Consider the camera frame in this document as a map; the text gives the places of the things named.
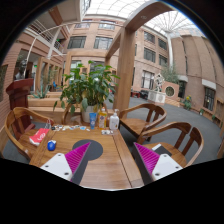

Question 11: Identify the white statue on pedestal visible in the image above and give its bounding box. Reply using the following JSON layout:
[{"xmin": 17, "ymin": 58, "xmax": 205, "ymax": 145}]
[{"xmin": 148, "ymin": 73, "xmax": 166, "ymax": 105}]

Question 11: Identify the dark grey mouse pad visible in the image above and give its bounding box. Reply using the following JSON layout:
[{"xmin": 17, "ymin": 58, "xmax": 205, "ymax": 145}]
[{"xmin": 71, "ymin": 139, "xmax": 103, "ymax": 185}]

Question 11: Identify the wooden chair behind table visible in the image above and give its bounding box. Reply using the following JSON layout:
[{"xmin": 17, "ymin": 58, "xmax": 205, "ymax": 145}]
[{"xmin": 61, "ymin": 104, "xmax": 82, "ymax": 125}]

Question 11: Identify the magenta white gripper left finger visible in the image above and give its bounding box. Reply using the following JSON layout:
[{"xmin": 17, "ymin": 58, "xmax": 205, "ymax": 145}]
[{"xmin": 41, "ymin": 142, "xmax": 90, "ymax": 181}]

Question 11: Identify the blue tube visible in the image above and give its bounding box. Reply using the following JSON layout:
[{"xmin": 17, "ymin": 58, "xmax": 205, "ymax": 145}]
[{"xmin": 89, "ymin": 112, "xmax": 97, "ymax": 129}]

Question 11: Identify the dark red wooden podium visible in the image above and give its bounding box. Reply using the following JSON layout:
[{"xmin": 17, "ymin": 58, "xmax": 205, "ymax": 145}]
[{"xmin": 6, "ymin": 78, "xmax": 35, "ymax": 140}]

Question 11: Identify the wooden armchair far right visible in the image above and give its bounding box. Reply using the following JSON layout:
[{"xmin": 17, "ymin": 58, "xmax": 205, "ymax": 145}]
[{"xmin": 119, "ymin": 103, "xmax": 167, "ymax": 138}]

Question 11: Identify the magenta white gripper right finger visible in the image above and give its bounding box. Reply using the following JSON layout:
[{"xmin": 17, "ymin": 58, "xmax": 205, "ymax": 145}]
[{"xmin": 133, "ymin": 143, "xmax": 182, "ymax": 181}]

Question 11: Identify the white pump bottle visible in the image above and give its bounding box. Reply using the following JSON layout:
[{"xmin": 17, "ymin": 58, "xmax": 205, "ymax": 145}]
[{"xmin": 109, "ymin": 109, "xmax": 119, "ymax": 130}]

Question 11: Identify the wooden armchair left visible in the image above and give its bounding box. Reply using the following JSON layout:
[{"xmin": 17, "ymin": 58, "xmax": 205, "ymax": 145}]
[{"xmin": 4, "ymin": 107, "xmax": 54, "ymax": 160}]

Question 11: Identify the green potted plant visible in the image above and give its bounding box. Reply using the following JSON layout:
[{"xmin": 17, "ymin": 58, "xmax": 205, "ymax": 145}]
[{"xmin": 53, "ymin": 60, "xmax": 118, "ymax": 123}]

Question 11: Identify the red and white book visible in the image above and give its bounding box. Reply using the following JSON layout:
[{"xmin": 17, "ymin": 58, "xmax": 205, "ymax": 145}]
[{"xmin": 29, "ymin": 128, "xmax": 49, "ymax": 146}]

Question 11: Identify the wooden armchair near right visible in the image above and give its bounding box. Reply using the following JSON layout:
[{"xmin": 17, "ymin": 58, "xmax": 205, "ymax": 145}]
[{"xmin": 137, "ymin": 122, "xmax": 204, "ymax": 168}]

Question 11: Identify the wooden armchair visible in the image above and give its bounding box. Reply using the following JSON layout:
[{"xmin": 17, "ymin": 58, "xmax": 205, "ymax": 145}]
[
  {"xmin": 4, "ymin": 107, "xmax": 54, "ymax": 160},
  {"xmin": 137, "ymin": 122, "xmax": 204, "ymax": 168},
  {"xmin": 119, "ymin": 103, "xmax": 167, "ymax": 138}
]

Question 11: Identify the yellow liquid bottle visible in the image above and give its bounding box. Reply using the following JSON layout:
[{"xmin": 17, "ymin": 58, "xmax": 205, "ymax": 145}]
[{"xmin": 98, "ymin": 108, "xmax": 107, "ymax": 130}]

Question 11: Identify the black notebook on chair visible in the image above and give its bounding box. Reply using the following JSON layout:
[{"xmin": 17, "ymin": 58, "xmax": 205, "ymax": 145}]
[{"xmin": 152, "ymin": 144, "xmax": 171, "ymax": 156}]

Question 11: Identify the wooden pillar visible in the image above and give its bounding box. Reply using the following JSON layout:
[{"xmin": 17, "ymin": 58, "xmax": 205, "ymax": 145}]
[{"xmin": 105, "ymin": 0, "xmax": 172, "ymax": 111}]

